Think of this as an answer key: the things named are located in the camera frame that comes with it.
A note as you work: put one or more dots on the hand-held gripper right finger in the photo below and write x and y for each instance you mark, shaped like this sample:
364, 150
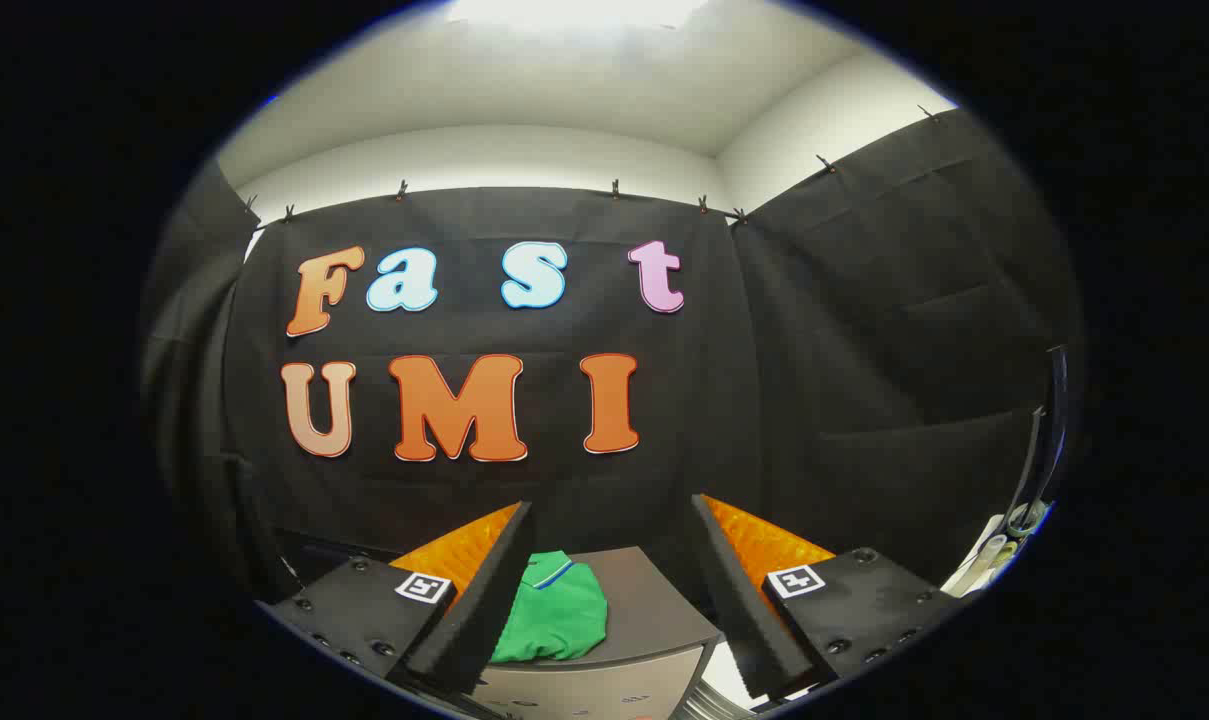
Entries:
749, 620

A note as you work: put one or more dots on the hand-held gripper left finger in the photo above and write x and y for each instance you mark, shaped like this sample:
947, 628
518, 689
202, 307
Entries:
484, 610

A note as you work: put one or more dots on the green polo shirt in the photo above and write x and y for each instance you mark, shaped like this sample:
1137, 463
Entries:
554, 610

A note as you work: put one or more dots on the dark curved frame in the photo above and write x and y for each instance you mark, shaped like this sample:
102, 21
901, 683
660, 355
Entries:
1056, 420

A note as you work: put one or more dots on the white plastic item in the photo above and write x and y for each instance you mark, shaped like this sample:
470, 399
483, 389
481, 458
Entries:
979, 560

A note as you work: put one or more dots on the plain black side cloth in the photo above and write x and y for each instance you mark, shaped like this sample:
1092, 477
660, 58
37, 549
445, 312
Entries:
189, 350
894, 330

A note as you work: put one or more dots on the black backdrop cloth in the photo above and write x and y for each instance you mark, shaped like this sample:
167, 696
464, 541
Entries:
564, 480

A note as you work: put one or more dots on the ceiling light panel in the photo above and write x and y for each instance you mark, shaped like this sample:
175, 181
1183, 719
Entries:
574, 10

